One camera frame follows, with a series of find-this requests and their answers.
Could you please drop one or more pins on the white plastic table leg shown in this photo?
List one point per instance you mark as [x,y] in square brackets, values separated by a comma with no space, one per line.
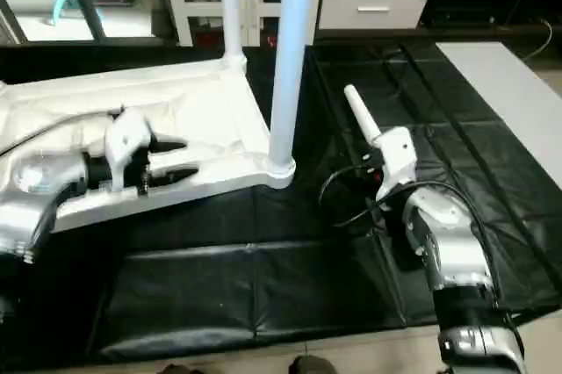
[291,58]
[232,5]
[362,115]

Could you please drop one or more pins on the white flat board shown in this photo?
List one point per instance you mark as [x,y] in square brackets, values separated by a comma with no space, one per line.
[509,93]

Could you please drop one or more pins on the black work mat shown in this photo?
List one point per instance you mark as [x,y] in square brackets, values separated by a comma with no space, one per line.
[263,286]

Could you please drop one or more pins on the black left robot foot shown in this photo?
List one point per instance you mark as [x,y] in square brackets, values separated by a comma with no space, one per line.
[183,369]

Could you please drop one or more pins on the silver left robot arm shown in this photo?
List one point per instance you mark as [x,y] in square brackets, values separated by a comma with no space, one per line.
[35,198]

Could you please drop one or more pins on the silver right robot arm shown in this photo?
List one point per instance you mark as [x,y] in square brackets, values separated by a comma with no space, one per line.
[448,242]

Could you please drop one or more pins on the black right robot foot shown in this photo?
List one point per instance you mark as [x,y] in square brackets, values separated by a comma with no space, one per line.
[313,365]

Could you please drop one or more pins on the black robot foot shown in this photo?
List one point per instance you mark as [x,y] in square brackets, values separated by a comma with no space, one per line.
[183,369]
[313,365]

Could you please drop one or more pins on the white plastic table top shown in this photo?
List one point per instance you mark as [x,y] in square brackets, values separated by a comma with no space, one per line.
[211,111]

